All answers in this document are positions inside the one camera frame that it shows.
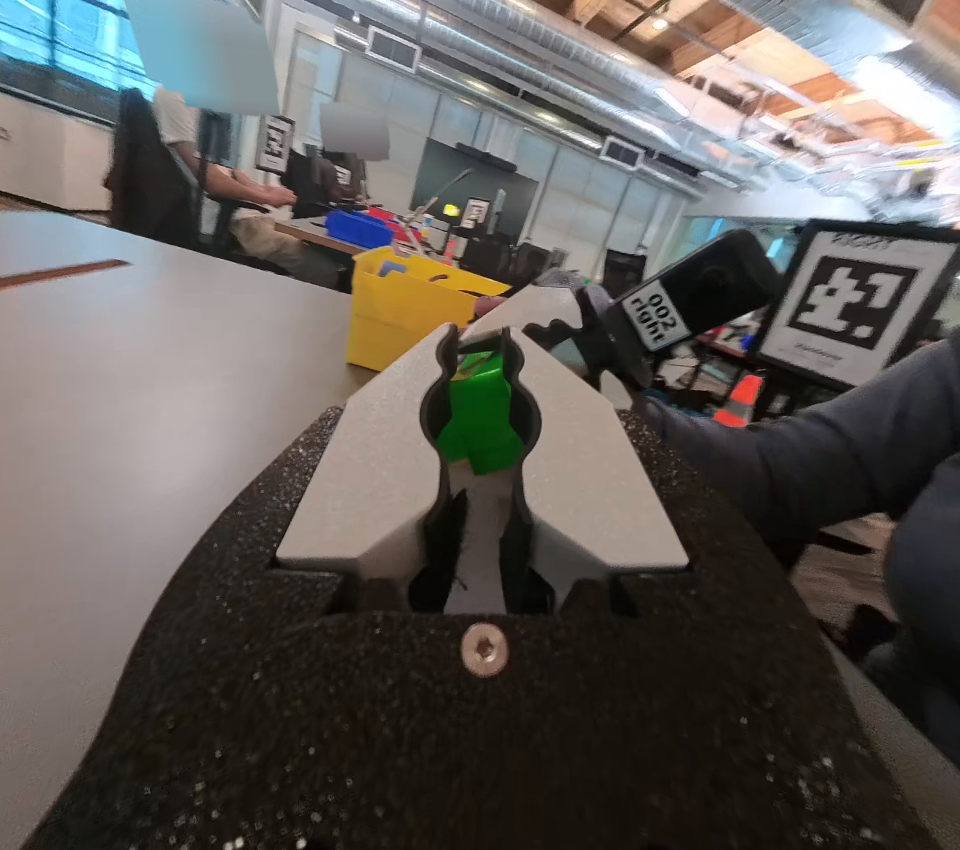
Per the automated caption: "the dark wall screen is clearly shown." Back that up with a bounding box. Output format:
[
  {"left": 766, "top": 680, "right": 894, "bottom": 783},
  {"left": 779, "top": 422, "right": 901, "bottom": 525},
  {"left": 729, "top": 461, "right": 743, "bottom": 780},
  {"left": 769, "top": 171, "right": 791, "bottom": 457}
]
[{"left": 411, "top": 139, "right": 540, "bottom": 240}]

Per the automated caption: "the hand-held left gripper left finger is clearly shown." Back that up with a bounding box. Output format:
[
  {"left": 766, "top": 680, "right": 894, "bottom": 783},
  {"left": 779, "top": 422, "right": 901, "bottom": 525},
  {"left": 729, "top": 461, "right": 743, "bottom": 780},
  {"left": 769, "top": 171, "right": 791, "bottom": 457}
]
[{"left": 276, "top": 322, "right": 474, "bottom": 615}]

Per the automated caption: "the green plastic block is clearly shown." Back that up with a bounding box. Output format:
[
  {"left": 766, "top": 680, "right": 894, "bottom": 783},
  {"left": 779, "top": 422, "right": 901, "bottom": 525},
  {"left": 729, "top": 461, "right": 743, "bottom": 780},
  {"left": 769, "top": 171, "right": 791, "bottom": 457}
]
[{"left": 435, "top": 351, "right": 526, "bottom": 476}]

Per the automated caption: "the small blue plastic bin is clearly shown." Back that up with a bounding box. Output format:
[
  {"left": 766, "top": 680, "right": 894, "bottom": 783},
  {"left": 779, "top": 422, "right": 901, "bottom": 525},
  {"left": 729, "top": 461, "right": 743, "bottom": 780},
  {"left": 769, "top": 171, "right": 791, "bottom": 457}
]
[{"left": 324, "top": 211, "right": 395, "bottom": 250}]

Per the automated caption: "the person's right forearm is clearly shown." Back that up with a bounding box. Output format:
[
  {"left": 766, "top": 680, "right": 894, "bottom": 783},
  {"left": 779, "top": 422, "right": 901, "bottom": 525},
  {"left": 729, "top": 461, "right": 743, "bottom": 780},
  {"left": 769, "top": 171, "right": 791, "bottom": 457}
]
[{"left": 637, "top": 328, "right": 960, "bottom": 544}]

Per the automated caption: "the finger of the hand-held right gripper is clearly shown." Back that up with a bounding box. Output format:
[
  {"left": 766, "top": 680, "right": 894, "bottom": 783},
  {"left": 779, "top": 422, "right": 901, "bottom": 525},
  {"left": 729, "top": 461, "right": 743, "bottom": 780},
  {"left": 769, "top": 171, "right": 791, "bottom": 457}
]
[
  {"left": 525, "top": 319, "right": 636, "bottom": 414},
  {"left": 459, "top": 283, "right": 585, "bottom": 345}
]

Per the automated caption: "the large framed marker sign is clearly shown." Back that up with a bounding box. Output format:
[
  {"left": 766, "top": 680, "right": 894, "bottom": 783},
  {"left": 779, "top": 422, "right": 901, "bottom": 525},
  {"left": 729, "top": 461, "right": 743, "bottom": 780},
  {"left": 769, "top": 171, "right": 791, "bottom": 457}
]
[{"left": 752, "top": 218, "right": 960, "bottom": 392}]

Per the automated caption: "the red plastic bin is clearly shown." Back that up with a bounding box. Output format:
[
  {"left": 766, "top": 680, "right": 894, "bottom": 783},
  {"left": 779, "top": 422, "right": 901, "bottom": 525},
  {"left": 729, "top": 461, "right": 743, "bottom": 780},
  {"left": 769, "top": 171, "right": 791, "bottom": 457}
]
[{"left": 367, "top": 205, "right": 421, "bottom": 244}]

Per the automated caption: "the black mesh office chair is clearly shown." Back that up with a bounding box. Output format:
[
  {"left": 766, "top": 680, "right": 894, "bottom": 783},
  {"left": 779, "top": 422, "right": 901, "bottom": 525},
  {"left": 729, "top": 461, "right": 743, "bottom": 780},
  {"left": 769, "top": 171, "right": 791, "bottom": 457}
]
[{"left": 603, "top": 250, "right": 648, "bottom": 300}]

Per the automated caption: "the wooden office desk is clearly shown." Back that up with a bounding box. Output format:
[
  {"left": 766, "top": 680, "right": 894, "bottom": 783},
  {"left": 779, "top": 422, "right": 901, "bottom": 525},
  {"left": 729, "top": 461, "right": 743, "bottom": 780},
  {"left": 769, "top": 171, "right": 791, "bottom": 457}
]
[{"left": 273, "top": 216, "right": 376, "bottom": 259}]

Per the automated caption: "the office chair with brown jacket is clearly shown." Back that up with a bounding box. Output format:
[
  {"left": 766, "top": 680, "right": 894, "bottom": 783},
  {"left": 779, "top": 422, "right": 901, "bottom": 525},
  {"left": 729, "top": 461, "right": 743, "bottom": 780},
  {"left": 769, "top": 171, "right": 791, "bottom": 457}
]
[{"left": 108, "top": 88, "right": 198, "bottom": 250}]

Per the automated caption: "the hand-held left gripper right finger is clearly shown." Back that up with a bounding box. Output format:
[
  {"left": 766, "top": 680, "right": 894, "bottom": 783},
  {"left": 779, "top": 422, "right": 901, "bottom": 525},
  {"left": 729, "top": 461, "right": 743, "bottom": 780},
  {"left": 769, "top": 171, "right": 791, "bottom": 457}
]
[{"left": 498, "top": 327, "right": 690, "bottom": 615}]

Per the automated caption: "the orange traffic cone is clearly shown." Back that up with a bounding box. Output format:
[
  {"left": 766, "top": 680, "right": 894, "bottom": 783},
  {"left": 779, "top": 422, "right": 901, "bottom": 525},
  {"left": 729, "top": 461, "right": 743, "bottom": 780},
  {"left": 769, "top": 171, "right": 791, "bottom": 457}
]
[{"left": 712, "top": 373, "right": 768, "bottom": 427}]

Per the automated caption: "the yellow plastic bin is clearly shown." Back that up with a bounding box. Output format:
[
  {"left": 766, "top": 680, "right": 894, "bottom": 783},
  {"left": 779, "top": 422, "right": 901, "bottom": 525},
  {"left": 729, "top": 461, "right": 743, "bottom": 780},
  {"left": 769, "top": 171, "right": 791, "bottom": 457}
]
[{"left": 346, "top": 246, "right": 515, "bottom": 373}]

